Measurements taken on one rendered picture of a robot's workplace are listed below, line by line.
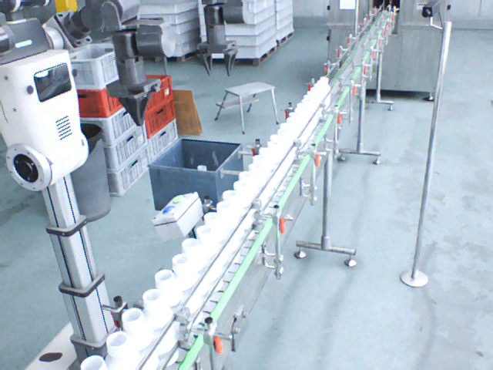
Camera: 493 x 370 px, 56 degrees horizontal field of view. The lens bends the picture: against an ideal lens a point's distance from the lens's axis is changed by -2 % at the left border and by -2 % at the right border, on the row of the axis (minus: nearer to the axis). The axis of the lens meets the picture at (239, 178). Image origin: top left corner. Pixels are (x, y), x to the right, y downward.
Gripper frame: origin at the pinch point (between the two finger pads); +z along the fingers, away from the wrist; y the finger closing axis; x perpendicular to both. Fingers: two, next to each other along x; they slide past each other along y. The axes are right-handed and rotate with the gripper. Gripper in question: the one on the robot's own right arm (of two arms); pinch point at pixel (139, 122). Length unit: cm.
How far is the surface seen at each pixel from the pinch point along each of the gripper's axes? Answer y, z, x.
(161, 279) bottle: 12.3, 26.0, -19.8
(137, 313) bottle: 13.6, 25.2, -30.8
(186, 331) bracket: 19.4, 33.5, -24.9
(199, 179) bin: -22, 49, 68
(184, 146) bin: -44, 48, 98
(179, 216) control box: 1.2, 29.3, 9.2
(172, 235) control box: -0.8, 34.4, 7.2
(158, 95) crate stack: -172, 81, 288
